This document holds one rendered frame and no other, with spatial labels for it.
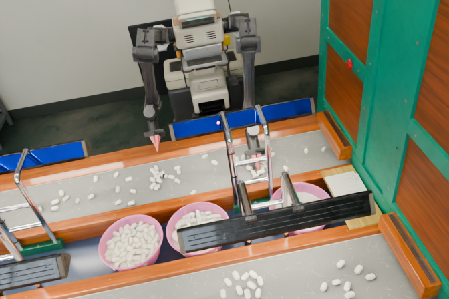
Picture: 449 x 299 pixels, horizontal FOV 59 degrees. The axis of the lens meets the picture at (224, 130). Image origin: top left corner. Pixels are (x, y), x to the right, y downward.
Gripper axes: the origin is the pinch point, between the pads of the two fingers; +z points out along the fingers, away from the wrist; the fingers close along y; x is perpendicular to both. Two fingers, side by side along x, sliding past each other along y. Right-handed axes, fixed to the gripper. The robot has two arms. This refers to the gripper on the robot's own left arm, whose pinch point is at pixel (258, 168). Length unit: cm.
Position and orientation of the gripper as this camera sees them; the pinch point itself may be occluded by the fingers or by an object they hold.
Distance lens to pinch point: 188.1
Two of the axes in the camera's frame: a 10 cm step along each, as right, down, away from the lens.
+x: 0.0, 2.0, 9.8
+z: 1.9, 9.6, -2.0
